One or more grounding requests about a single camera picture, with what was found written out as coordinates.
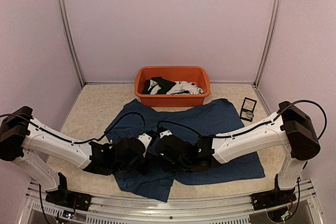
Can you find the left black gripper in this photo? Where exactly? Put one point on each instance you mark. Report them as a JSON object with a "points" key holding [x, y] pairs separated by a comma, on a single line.
{"points": [[144, 170]]}

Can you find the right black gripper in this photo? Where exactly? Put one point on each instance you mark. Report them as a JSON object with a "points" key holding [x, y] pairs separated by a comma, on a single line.
{"points": [[164, 166]]}

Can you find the dark blue t-shirt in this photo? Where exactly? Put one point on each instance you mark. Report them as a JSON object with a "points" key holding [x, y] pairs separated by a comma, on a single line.
{"points": [[218, 116]]}

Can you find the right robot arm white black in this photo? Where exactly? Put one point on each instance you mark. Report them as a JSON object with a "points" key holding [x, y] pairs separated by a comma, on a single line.
{"points": [[289, 127]]}

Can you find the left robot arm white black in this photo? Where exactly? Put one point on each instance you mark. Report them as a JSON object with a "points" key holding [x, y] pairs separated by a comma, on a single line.
{"points": [[22, 136]]}

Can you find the black and white garment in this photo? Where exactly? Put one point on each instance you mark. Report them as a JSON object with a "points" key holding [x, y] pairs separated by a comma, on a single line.
{"points": [[160, 86]]}

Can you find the orange plastic tub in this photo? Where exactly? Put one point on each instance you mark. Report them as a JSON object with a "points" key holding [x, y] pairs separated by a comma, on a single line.
{"points": [[194, 74]]}

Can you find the black square display box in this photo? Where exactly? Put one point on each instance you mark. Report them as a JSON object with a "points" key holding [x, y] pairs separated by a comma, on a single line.
{"points": [[247, 105]]}

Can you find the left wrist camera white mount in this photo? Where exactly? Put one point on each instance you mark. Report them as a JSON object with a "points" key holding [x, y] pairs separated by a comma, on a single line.
{"points": [[148, 138]]}

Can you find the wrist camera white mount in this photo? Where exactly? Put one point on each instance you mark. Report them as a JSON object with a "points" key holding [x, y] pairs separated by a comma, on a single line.
{"points": [[163, 132], [148, 138]]}

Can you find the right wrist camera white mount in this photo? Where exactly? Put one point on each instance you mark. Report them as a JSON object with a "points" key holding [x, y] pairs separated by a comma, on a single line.
{"points": [[163, 132]]}

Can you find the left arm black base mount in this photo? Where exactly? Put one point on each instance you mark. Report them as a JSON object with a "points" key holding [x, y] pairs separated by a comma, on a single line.
{"points": [[71, 199]]}

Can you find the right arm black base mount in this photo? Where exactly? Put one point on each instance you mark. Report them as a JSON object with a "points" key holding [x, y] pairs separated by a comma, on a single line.
{"points": [[269, 199]]}

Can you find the left aluminium corner post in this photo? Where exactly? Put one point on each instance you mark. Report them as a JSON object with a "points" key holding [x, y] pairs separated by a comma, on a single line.
{"points": [[70, 42]]}

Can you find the aluminium corner post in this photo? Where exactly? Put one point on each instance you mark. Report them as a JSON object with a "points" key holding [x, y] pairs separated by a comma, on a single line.
{"points": [[70, 42], [267, 46]]}

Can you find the right aluminium corner post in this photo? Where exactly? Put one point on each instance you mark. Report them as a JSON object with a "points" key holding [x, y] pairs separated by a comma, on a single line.
{"points": [[267, 46]]}

